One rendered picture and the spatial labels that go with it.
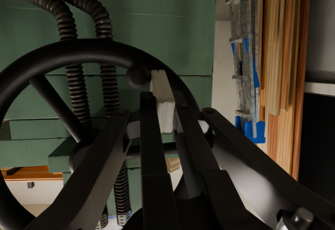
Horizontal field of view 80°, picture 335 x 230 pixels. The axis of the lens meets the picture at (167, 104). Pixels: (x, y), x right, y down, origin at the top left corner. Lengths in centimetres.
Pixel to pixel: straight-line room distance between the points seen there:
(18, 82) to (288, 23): 171
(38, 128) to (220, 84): 274
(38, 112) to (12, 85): 21
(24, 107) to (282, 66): 166
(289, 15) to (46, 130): 167
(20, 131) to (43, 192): 331
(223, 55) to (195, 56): 260
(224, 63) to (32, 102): 277
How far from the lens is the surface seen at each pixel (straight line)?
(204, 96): 46
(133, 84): 19
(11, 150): 52
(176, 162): 50
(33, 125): 49
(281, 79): 181
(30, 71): 27
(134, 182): 39
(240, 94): 146
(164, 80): 19
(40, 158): 51
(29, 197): 393
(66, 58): 26
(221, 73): 304
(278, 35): 181
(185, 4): 46
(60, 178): 295
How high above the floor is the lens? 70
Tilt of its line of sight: 9 degrees up
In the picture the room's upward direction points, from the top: 180 degrees counter-clockwise
